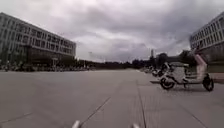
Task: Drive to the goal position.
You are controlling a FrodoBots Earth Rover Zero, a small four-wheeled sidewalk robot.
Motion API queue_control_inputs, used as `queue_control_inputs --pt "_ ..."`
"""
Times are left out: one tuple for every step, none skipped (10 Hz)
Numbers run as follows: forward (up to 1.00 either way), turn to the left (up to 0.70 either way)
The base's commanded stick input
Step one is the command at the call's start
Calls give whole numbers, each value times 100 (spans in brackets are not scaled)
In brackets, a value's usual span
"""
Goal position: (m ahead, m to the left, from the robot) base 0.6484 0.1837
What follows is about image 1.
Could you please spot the row of trees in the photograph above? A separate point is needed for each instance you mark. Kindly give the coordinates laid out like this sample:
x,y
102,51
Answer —
x,y
110,64

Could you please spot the grey paved plaza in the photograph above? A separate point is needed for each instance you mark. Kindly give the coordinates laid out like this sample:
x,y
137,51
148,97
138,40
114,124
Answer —
x,y
100,93

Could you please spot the distant tower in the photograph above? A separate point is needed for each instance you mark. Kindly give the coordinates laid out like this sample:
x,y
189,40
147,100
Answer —
x,y
152,53

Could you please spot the long row of parked bicycles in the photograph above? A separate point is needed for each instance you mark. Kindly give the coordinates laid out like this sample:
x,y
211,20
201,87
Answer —
x,y
50,68

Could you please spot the robot's own part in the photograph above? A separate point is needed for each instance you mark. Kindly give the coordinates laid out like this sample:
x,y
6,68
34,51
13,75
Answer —
x,y
135,126
76,124

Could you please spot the white and pink scooter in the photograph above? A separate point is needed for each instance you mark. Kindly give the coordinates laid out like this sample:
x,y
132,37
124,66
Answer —
x,y
180,75

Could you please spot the long grey building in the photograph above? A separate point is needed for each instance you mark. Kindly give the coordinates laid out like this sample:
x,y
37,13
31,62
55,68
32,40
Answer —
x,y
33,40

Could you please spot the pale grid-front building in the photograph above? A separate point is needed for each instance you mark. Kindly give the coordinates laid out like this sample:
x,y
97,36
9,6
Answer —
x,y
210,36

